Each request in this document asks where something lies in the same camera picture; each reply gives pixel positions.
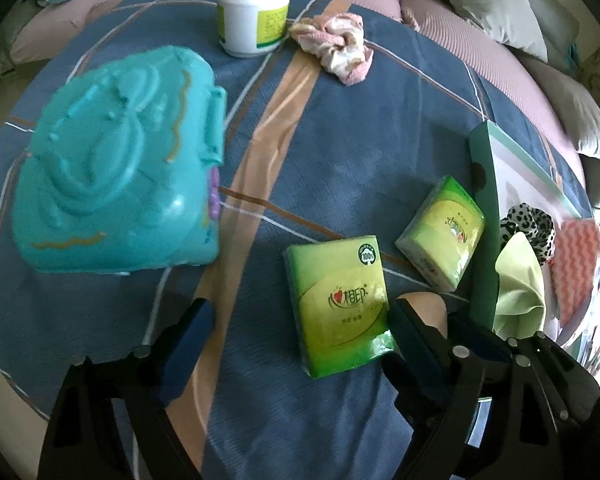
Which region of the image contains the teal plastic toy case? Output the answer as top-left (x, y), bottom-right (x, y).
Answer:
top-left (11, 46), bottom-right (228, 276)

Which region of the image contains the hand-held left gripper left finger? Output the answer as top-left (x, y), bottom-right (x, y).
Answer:
top-left (36, 297), bottom-right (216, 480)

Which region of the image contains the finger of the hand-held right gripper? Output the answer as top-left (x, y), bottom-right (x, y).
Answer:
top-left (452, 312), bottom-right (600, 461)

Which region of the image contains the pink wavy sponge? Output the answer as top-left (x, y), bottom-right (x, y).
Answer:
top-left (550, 218), bottom-right (600, 328)

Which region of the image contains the white plastic bottle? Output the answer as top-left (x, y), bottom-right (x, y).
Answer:
top-left (216, 0), bottom-right (292, 58)

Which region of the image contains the beige soft pad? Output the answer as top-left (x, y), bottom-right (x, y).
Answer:
top-left (407, 291), bottom-right (449, 341)

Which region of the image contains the green tissue packet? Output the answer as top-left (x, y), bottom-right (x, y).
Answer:
top-left (284, 234), bottom-right (398, 378)
top-left (395, 175), bottom-right (486, 293)

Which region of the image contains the blue plaid blanket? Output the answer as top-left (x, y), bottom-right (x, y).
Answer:
top-left (0, 0), bottom-right (588, 480)

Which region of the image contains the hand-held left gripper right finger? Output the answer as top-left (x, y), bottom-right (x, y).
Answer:
top-left (385, 299), bottom-right (561, 480)

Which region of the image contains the leopard print scrunchie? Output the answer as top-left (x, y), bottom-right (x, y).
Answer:
top-left (499, 202), bottom-right (558, 266)

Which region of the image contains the teal cardboard box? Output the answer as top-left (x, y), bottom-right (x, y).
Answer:
top-left (467, 121), bottom-right (600, 346)

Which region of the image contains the pink bed cover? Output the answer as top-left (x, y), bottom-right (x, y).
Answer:
top-left (7, 0), bottom-right (581, 158)

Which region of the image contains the pink scrunchie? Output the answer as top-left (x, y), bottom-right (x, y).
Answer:
top-left (287, 11), bottom-right (376, 87)

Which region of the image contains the light green cloth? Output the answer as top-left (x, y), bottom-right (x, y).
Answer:
top-left (492, 235), bottom-right (547, 341)

